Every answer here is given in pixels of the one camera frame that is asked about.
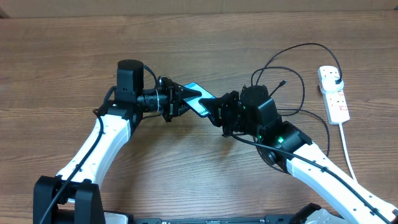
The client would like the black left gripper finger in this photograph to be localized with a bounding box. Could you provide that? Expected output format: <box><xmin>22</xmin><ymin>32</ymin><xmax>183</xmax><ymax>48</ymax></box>
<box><xmin>174</xmin><ymin>83</ymin><xmax>202</xmax><ymax>100</ymax></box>
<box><xmin>174</xmin><ymin>104</ymin><xmax>190</xmax><ymax>117</ymax></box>

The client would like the blue Galaxy smartphone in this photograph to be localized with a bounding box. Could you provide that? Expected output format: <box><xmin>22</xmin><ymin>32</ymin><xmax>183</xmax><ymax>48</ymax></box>
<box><xmin>184</xmin><ymin>82</ymin><xmax>215</xmax><ymax>118</ymax></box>

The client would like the black USB charging cable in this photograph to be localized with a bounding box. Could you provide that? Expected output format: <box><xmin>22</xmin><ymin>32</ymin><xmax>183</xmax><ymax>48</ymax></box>
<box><xmin>251</xmin><ymin>42</ymin><xmax>343</xmax><ymax>174</ymax></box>

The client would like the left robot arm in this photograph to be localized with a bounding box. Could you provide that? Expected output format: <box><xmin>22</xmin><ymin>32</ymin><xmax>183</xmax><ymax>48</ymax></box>
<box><xmin>33</xmin><ymin>59</ymin><xmax>201</xmax><ymax>223</ymax></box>

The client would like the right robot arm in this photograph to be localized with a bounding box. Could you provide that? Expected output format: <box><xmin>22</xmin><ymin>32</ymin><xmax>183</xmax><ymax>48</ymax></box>
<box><xmin>199</xmin><ymin>85</ymin><xmax>397</xmax><ymax>223</ymax></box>

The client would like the white charger adapter plug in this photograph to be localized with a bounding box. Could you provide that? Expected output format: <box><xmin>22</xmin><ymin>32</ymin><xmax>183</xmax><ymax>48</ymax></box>
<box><xmin>319</xmin><ymin>77</ymin><xmax>345</xmax><ymax>94</ymax></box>

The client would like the white power strip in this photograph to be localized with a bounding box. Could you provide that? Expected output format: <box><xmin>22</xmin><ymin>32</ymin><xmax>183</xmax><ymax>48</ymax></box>
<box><xmin>317</xmin><ymin>65</ymin><xmax>350</xmax><ymax>124</ymax></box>

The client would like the white power strip cord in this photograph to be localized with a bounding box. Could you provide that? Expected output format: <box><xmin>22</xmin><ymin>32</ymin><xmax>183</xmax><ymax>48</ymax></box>
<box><xmin>338</xmin><ymin>122</ymin><xmax>358</xmax><ymax>182</ymax></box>

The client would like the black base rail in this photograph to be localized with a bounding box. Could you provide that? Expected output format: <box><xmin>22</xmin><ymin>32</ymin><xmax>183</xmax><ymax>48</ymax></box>
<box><xmin>104</xmin><ymin>203</ymin><xmax>347</xmax><ymax>224</ymax></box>

